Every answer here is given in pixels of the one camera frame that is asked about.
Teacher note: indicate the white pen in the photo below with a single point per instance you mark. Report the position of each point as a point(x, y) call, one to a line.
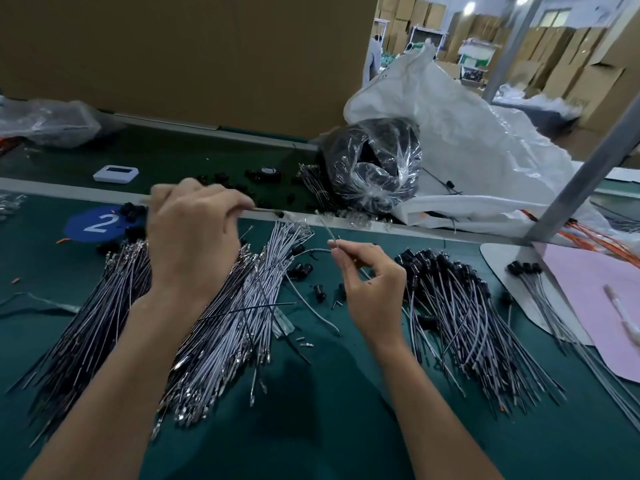
point(622, 315)

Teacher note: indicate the brown cardboard panel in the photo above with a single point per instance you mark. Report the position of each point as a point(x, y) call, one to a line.
point(200, 55)

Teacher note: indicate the person's left forearm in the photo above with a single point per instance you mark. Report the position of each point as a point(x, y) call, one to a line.
point(110, 395)

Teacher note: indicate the stack of cardboard boxes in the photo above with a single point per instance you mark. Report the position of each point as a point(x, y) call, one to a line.
point(600, 65)

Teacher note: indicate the small white timer device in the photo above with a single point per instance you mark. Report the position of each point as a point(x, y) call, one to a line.
point(116, 174)

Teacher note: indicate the grey metal frame post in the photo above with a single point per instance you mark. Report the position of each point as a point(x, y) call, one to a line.
point(512, 50)
point(585, 170)

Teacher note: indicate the pink paper sheet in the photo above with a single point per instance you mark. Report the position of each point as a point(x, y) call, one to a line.
point(590, 305)

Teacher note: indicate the person's right forearm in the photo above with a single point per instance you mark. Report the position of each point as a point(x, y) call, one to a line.
point(435, 420)

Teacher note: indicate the clear plastic strip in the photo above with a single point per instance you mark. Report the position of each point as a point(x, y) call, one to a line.
point(35, 303)

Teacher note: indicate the blue round number sticker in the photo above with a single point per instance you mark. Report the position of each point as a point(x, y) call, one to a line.
point(95, 223)

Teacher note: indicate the person's left hand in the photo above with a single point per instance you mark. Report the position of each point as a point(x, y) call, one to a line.
point(195, 245)

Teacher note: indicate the large white plastic sack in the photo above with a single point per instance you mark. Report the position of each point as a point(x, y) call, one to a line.
point(480, 135)

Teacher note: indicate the person's right hand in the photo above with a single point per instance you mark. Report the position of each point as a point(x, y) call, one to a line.
point(375, 295)

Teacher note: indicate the crumpled clear plastic bag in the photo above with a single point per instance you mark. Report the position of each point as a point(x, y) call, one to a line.
point(45, 123)

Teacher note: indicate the clear bag with black contents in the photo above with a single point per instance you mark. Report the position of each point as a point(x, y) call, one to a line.
point(372, 165)

